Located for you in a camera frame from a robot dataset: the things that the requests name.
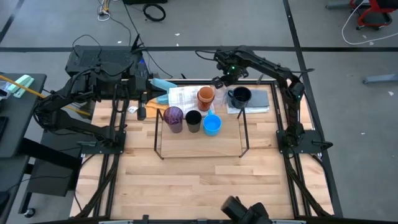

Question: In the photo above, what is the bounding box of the white striped towel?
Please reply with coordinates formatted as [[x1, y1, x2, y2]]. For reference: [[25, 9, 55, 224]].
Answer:
[[225, 103, 271, 115]]

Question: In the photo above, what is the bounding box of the black flat floor panel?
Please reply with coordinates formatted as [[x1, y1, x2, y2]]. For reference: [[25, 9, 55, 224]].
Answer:
[[26, 130, 82, 198]]

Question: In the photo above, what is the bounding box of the mint green stapler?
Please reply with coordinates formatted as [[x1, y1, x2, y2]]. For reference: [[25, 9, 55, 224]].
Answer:
[[6, 74, 35, 99]]

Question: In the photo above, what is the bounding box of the printed paper sheet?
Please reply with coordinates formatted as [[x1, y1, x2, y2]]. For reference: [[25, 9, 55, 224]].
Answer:
[[167, 85, 215, 119]]

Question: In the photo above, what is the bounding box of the black computer tower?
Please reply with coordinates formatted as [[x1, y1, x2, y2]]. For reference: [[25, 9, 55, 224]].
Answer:
[[64, 34, 149, 80]]

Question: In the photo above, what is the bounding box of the black desk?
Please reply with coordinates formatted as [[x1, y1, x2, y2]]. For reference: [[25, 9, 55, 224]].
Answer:
[[0, 72, 48, 224]]

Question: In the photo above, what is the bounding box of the yellow cloth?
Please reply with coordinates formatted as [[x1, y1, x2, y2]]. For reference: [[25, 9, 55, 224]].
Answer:
[[144, 99, 170, 119]]

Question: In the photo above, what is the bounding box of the black cable coil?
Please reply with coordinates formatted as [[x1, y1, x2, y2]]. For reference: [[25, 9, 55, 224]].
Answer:
[[142, 2, 167, 23]]

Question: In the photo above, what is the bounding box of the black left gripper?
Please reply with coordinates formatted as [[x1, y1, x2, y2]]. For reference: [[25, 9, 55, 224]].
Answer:
[[126, 75, 169, 105]]

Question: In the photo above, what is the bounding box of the black plastic tumbler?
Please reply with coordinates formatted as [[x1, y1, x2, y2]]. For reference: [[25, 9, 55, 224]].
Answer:
[[185, 109, 203, 134]]

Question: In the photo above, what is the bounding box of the clear glass mug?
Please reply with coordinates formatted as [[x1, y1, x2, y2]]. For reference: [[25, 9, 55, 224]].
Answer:
[[214, 88, 229, 106]]

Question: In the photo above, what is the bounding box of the grey metal desk foot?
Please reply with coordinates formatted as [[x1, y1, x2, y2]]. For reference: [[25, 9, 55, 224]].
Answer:
[[361, 73, 398, 85]]

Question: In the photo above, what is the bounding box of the blue plastic mug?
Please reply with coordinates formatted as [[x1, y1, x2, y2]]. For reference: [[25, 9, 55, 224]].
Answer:
[[202, 109, 223, 137]]

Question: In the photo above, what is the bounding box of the black blocky device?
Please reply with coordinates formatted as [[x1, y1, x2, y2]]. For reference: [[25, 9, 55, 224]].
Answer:
[[220, 195, 272, 224]]

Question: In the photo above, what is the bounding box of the teal cloth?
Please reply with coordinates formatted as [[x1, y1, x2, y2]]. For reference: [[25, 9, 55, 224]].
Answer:
[[150, 77, 178, 105]]

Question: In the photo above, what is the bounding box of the yellow strap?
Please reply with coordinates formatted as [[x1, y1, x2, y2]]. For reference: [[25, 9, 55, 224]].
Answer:
[[0, 74, 91, 117]]

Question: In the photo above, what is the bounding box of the red stool black seat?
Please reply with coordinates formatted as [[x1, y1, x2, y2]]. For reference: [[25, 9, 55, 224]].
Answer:
[[349, 0, 394, 30]]

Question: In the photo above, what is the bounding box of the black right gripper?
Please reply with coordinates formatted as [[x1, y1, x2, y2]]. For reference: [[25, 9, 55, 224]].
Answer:
[[211, 49, 250, 90]]

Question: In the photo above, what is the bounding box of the dark navy enamel mug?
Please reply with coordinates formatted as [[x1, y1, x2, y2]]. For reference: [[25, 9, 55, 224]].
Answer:
[[226, 85, 253, 110]]

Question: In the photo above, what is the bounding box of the purple faceted tumbler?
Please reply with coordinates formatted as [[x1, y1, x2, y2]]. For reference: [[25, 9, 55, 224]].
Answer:
[[162, 106, 185, 134]]

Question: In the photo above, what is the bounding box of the white floor cable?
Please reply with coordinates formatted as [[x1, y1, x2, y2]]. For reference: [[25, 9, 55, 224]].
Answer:
[[341, 0, 398, 46]]

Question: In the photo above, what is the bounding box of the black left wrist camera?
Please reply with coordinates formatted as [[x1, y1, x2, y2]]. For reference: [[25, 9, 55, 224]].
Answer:
[[137, 104, 147, 122]]

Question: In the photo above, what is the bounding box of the peach matte tumbler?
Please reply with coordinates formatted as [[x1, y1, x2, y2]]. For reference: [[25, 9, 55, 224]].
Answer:
[[198, 85, 216, 103]]

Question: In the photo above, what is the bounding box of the wooden shelf black metal frame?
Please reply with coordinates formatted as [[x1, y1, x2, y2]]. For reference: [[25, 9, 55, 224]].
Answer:
[[153, 106, 251, 161]]

